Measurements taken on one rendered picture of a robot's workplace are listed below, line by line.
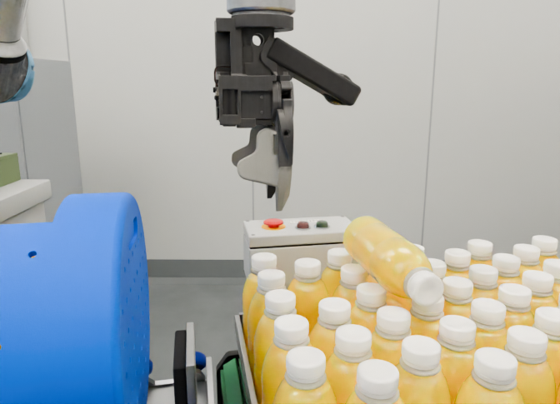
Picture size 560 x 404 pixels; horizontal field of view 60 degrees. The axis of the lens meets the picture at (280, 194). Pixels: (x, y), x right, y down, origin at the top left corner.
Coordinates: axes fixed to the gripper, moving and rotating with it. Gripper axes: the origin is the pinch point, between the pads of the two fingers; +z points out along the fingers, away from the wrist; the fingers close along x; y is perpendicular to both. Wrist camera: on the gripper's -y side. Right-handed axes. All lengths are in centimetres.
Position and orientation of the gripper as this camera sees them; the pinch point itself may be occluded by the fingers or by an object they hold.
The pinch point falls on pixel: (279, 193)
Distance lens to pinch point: 58.1
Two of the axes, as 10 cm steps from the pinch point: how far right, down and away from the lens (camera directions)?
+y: -9.8, 0.4, -1.8
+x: 1.8, 2.3, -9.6
